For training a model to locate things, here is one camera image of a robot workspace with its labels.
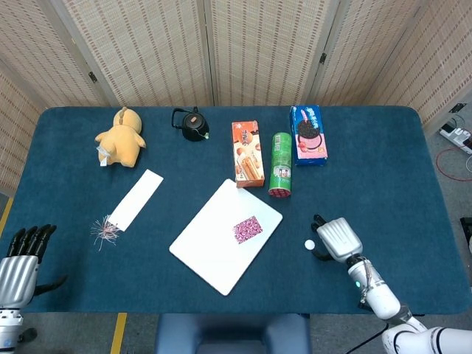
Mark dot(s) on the black floor equipment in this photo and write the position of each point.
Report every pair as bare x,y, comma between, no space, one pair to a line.
467,236

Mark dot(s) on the blue tablecloth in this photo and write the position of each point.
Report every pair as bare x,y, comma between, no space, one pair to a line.
110,273

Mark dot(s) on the yellow plush toy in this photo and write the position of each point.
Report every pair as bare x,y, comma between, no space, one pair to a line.
121,144

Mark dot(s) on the woven folding screen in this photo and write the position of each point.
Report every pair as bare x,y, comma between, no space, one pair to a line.
155,51

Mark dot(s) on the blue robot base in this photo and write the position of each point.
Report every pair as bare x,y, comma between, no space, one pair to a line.
232,333

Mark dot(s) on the white power strip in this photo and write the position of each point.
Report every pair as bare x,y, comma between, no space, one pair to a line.
457,136

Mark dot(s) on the white bookmark with tassel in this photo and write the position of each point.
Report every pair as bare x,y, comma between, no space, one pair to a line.
138,197

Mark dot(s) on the black teapot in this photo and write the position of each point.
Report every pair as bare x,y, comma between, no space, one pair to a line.
192,125

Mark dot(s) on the white magnetic board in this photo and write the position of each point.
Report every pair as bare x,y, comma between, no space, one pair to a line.
214,254

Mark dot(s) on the green chips can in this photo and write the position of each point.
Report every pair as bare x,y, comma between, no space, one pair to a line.
281,166

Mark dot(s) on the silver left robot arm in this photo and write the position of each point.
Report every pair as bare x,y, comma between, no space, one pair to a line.
9,328

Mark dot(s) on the black screen hinge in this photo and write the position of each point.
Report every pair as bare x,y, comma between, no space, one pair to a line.
323,58
92,77

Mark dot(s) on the blue cookie box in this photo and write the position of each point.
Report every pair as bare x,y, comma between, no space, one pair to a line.
309,136

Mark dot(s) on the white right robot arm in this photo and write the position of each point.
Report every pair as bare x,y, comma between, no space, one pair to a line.
383,300

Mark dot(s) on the orange egg roll box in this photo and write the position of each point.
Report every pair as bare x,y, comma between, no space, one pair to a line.
248,155

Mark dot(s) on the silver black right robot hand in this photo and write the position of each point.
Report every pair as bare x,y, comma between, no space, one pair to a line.
341,239

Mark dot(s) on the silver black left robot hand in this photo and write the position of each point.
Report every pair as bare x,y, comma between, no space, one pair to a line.
16,280

